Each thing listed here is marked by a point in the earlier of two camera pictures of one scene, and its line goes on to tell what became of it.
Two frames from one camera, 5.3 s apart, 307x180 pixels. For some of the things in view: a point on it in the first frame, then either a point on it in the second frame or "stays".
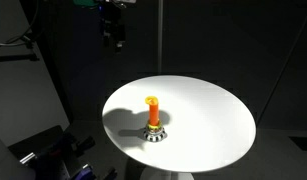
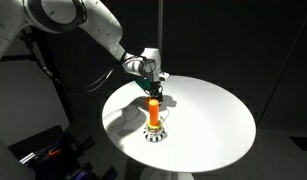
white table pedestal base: [158, 174] stays
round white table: [207, 127] stays
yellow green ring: [154, 127] stays
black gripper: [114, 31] to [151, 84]
